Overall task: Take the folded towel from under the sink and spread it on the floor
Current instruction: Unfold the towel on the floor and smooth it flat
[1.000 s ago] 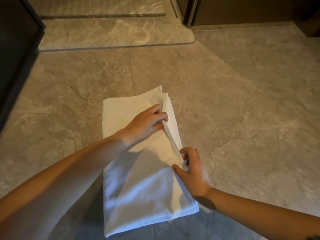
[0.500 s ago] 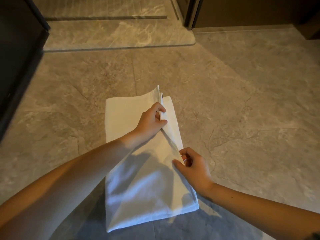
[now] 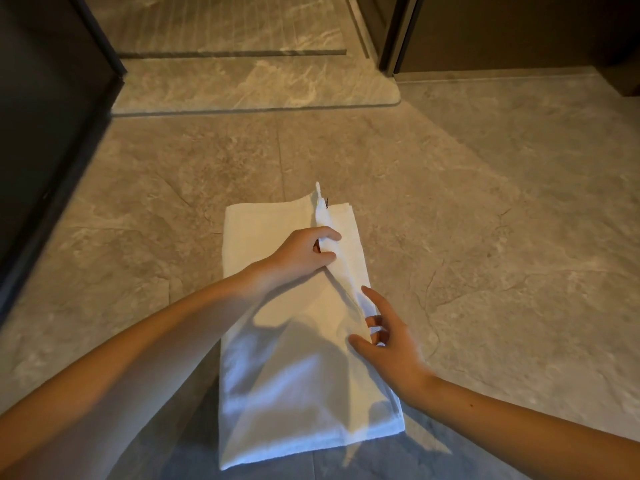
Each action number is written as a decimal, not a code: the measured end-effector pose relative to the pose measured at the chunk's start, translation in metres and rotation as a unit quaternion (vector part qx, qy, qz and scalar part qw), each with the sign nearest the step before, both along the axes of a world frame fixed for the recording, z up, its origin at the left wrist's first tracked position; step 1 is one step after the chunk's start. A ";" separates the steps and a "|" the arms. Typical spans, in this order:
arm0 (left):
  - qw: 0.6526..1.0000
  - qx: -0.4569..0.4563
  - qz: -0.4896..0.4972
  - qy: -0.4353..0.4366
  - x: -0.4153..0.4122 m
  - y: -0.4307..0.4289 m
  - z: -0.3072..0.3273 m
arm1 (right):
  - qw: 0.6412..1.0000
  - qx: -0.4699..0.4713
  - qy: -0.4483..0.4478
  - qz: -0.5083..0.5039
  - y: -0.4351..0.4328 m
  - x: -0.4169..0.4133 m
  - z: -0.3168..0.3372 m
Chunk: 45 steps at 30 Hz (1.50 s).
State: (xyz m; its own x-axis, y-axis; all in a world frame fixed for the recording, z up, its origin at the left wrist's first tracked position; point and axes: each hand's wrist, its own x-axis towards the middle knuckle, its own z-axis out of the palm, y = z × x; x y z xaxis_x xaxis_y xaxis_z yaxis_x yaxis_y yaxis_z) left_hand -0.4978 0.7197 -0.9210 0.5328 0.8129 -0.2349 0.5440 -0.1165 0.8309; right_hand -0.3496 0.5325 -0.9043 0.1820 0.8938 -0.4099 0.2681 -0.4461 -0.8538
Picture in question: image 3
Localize person's right hand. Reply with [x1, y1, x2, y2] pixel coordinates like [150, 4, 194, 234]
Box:
[347, 286, 436, 407]

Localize person's left hand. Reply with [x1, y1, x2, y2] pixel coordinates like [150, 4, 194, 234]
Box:
[256, 226, 343, 291]

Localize white towel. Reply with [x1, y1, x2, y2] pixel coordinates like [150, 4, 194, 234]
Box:
[218, 182, 405, 471]

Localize person's left forearm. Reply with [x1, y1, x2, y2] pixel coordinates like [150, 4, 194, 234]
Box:
[0, 262, 273, 480]

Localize person's right forearm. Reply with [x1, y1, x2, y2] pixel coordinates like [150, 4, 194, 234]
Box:
[400, 367, 640, 480]

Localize glass shower door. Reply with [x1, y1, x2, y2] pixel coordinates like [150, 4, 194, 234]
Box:
[80, 0, 402, 118]

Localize dark wooden cabinet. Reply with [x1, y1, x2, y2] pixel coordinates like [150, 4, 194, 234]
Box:
[0, 0, 127, 326]

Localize black metal door frame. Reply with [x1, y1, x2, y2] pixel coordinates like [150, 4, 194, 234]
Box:
[378, 0, 422, 77]

